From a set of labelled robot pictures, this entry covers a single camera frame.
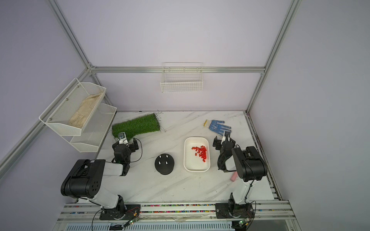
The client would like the pile of red sleeves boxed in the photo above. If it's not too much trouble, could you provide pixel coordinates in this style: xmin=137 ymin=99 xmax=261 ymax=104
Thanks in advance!
xmin=191 ymin=145 xmax=207 ymax=163

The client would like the beige cloth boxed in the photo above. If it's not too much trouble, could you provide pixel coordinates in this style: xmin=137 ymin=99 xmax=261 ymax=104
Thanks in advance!
xmin=68 ymin=93 xmax=102 ymax=129

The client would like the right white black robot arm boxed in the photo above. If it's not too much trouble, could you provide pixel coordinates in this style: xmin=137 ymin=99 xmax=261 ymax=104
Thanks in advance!
xmin=213 ymin=134 xmax=268 ymax=219

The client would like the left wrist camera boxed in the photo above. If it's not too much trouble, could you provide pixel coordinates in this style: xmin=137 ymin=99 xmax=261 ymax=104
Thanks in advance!
xmin=118 ymin=132 xmax=129 ymax=145

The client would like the black round screw base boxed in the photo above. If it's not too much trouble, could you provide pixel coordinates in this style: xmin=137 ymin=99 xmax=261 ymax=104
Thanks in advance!
xmin=155 ymin=154 xmax=174 ymax=175

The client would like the white mesh shelf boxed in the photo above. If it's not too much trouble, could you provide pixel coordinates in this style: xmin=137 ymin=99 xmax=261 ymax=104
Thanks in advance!
xmin=39 ymin=79 xmax=106 ymax=136
xmin=62 ymin=103 xmax=117 ymax=153

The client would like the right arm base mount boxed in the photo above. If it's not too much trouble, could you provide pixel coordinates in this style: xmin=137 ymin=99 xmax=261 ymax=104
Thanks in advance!
xmin=215 ymin=203 xmax=255 ymax=218

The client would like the pink purple handled tool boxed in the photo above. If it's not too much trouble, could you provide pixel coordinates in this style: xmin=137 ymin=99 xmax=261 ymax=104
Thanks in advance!
xmin=230 ymin=171 xmax=238 ymax=182

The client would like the lower white mesh shelf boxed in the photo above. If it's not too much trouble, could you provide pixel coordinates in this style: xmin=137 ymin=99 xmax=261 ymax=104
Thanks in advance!
xmin=62 ymin=103 xmax=117 ymax=153

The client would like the upper white mesh shelf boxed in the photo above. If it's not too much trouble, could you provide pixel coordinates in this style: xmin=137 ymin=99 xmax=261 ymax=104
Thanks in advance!
xmin=39 ymin=79 xmax=106 ymax=136

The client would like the blue dotted work glove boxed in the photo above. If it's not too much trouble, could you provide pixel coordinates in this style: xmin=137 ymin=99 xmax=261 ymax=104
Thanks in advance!
xmin=203 ymin=120 xmax=232 ymax=136

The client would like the white plastic tray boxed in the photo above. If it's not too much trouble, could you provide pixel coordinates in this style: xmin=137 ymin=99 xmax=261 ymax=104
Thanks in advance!
xmin=184 ymin=137 xmax=211 ymax=172

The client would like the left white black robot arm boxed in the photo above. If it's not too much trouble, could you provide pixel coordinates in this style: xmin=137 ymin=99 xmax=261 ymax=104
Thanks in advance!
xmin=61 ymin=139 xmax=141 ymax=220

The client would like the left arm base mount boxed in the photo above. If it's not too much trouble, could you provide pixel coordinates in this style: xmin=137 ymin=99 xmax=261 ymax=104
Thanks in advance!
xmin=99 ymin=204 xmax=141 ymax=220

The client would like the white wire wall basket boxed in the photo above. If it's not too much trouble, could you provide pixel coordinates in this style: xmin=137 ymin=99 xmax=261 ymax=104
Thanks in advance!
xmin=160 ymin=62 xmax=203 ymax=93

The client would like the green artificial grass mat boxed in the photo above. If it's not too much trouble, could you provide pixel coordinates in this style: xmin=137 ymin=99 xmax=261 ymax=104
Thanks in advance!
xmin=112 ymin=113 xmax=161 ymax=140

